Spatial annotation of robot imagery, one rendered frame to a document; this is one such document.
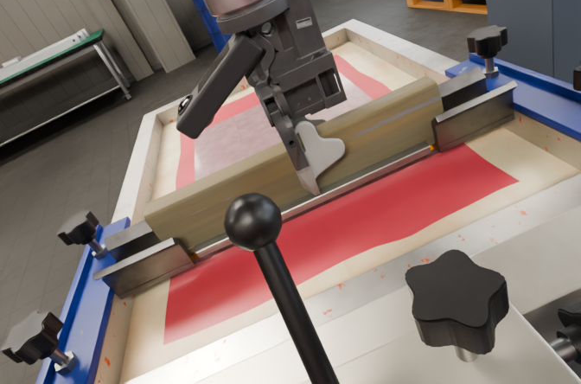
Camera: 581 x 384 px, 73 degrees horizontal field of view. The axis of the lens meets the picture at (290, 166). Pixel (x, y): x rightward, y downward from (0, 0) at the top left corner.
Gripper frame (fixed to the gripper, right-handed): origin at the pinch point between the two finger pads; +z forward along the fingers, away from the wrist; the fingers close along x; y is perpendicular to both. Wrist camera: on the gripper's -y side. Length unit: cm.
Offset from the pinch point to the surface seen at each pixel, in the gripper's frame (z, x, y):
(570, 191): 1.8, -16.4, 20.0
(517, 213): 1.8, -16.2, 15.2
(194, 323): 5.3, -8.7, -17.2
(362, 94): 5.2, 24.9, 16.5
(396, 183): 5.3, -1.7, 10.1
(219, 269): 5.3, -2.3, -13.8
